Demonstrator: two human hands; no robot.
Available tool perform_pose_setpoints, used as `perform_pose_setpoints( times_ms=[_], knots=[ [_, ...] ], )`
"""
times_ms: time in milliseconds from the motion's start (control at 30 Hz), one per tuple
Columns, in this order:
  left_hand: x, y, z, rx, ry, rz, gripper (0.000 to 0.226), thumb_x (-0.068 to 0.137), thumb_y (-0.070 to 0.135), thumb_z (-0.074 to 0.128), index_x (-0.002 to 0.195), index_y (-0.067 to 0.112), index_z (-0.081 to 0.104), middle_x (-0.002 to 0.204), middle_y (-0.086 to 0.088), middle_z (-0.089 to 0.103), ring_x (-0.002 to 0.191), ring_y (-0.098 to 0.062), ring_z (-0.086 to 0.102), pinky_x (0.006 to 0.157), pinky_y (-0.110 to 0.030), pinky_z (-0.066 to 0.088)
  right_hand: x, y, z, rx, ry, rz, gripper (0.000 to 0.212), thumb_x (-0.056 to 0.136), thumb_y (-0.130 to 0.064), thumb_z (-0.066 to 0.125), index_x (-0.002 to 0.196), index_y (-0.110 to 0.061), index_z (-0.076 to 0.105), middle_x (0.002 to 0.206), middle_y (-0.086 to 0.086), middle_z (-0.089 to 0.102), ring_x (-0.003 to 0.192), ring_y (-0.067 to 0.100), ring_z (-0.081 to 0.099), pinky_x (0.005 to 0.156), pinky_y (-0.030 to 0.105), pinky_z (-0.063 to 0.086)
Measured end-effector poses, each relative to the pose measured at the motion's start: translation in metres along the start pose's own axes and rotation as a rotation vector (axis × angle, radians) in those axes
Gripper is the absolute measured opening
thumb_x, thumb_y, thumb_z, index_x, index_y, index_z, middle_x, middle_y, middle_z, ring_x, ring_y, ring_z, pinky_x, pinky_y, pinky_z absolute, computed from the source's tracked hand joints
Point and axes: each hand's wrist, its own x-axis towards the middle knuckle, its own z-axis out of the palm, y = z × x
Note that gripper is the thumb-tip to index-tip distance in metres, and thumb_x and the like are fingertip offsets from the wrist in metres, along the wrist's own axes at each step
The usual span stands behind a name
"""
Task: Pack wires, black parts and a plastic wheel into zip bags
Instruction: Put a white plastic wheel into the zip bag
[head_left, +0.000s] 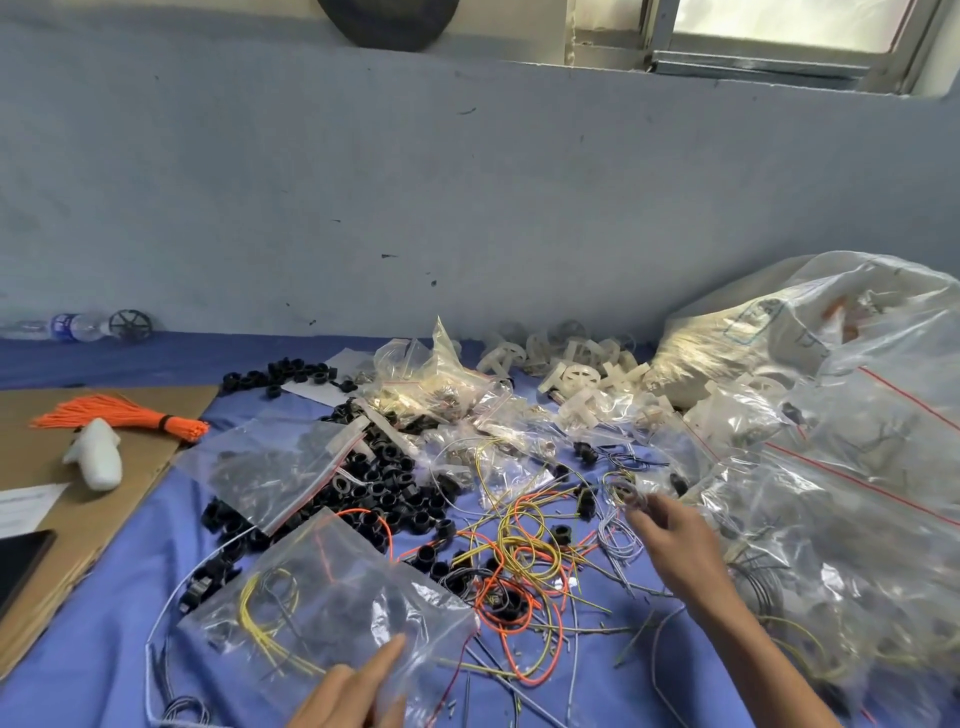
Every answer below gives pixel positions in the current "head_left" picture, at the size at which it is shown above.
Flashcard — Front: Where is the person's left hand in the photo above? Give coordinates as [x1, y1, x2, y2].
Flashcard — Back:
[286, 631, 411, 728]

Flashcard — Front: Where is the person's right hand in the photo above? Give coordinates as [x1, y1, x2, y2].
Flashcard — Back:
[625, 493, 741, 612]

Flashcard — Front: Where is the pile of grey white wires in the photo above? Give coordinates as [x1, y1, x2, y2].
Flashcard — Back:
[567, 439, 680, 605]

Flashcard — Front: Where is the clear zip plastic bag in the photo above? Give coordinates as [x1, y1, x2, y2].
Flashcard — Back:
[175, 508, 482, 710]

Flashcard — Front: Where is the grey wire bundle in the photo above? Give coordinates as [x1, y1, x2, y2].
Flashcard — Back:
[141, 597, 222, 728]

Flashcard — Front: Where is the orange wire loop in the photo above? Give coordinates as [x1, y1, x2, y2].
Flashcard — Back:
[469, 567, 575, 692]

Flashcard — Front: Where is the pile of large plastic bags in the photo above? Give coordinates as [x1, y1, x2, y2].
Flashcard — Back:
[657, 249, 960, 714]

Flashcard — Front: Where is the pile of white plastic wheels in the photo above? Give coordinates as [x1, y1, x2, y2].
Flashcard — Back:
[477, 319, 680, 432]

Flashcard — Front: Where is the pile of black plastic rings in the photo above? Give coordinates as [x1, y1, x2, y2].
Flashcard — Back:
[177, 355, 470, 612]

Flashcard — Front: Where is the stack of plastic bags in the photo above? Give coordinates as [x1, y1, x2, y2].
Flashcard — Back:
[184, 415, 377, 533]

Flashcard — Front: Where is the heap of plastic bags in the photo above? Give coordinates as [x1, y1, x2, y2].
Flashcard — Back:
[364, 316, 560, 470]

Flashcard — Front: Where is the person's right forearm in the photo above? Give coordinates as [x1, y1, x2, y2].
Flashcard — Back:
[694, 582, 845, 728]

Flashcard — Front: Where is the blue cloth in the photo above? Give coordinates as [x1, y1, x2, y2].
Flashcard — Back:
[0, 330, 960, 728]

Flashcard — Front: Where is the white paper slip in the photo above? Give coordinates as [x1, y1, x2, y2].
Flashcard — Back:
[280, 373, 357, 411]

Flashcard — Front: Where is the brown cardboard sheet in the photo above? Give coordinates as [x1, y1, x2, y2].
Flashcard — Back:
[0, 384, 222, 680]

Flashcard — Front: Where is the white handheld device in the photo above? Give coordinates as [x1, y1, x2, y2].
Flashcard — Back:
[61, 415, 126, 495]

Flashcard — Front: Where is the black smartphone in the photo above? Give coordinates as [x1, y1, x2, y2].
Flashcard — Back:
[0, 526, 60, 623]

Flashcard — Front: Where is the orange tie bundle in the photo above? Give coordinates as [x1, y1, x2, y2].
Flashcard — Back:
[28, 391, 213, 446]

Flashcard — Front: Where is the white paper sheet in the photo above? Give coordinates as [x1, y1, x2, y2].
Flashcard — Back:
[0, 481, 74, 542]

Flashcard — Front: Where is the black round wheel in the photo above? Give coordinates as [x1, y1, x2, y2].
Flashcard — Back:
[106, 306, 156, 347]

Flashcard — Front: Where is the clear plastic water bottle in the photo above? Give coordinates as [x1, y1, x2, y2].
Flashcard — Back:
[0, 309, 111, 345]

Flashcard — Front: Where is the black round object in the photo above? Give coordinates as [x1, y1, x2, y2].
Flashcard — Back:
[316, 0, 464, 54]

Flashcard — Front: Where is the window frame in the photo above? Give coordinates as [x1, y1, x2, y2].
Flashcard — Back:
[565, 0, 960, 101]

